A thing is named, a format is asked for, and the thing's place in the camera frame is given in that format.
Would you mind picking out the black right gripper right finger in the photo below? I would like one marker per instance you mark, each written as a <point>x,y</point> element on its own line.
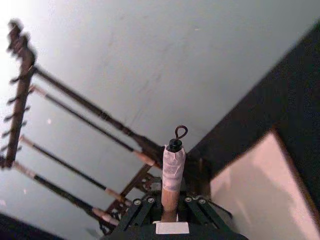
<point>200,210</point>

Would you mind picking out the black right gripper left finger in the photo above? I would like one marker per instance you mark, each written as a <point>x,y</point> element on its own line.
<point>140,212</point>

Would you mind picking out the black table cloth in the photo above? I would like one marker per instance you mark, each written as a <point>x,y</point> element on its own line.
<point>282,95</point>

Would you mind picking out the black rack with steel bars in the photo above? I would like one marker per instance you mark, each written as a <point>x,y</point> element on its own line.
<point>19,112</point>

